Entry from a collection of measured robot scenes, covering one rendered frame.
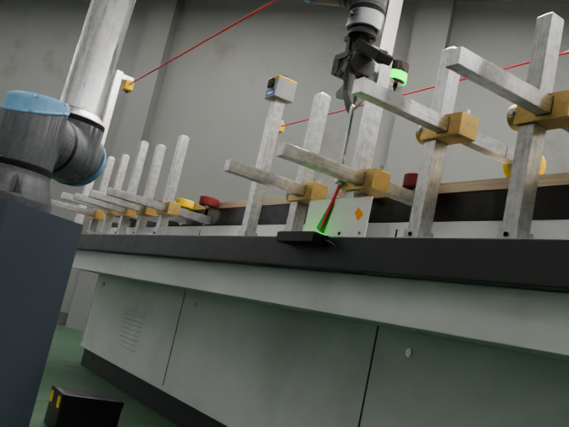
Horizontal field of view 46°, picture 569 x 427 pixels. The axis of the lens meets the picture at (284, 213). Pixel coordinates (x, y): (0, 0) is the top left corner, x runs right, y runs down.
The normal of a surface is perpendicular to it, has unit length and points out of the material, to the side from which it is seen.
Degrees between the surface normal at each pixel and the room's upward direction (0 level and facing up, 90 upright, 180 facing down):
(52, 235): 90
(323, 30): 90
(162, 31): 90
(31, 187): 70
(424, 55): 90
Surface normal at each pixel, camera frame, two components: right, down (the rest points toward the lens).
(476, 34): -0.36, -0.23
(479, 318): -0.83, -0.26
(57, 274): 0.91, 0.14
